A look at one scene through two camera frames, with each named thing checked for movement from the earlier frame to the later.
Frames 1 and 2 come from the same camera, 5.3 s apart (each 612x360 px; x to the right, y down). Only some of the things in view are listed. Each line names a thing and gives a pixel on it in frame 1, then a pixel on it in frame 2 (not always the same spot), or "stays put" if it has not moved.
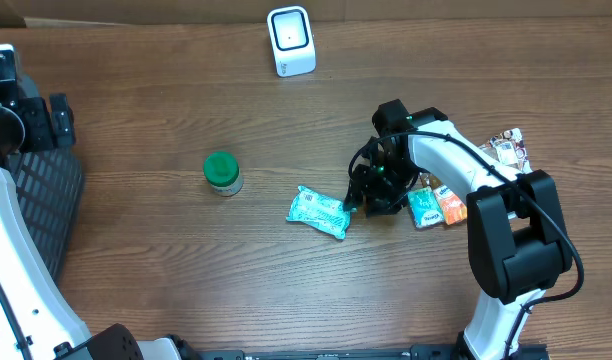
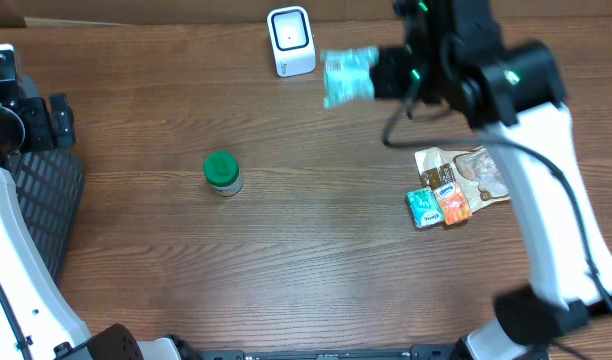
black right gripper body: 389,184 → 394,70
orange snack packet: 454,209 stays put
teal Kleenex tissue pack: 424,207 stays put
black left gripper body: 46,123 stays put
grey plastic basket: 52,189 stays put
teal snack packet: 321,211 → 348,74
